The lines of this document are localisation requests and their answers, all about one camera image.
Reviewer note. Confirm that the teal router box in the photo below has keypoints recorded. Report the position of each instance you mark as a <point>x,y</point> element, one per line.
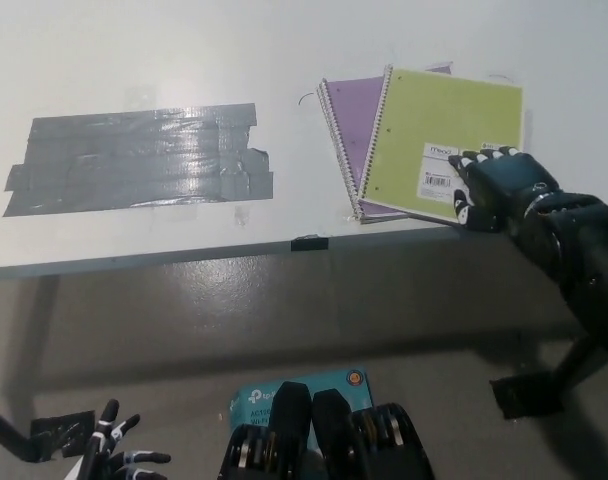
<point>256,397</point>

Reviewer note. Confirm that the green spiral notebook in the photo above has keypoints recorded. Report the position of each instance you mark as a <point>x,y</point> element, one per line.
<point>434,115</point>

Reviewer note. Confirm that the purple spiral notebook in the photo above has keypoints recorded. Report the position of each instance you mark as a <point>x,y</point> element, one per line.
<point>354,110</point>

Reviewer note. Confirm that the grey duct tape patch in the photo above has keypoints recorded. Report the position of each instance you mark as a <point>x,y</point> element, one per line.
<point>134,160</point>

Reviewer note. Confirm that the black floor tape patch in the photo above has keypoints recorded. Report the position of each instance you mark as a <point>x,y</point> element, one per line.
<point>519,395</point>
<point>59,425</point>

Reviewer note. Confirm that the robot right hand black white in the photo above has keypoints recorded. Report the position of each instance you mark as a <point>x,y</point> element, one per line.
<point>504,185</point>

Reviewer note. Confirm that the small black tape strip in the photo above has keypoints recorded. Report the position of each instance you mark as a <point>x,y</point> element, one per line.
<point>310,244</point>

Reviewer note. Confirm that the robot left hand black white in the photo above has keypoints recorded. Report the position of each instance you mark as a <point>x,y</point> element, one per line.
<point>101,445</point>

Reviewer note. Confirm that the black stand leg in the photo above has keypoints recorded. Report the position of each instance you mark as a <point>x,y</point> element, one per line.
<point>574,365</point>
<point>6,430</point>

